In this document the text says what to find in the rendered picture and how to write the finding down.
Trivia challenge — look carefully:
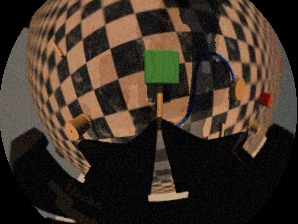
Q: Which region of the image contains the green square block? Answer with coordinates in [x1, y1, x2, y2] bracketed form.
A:
[144, 49, 180, 85]

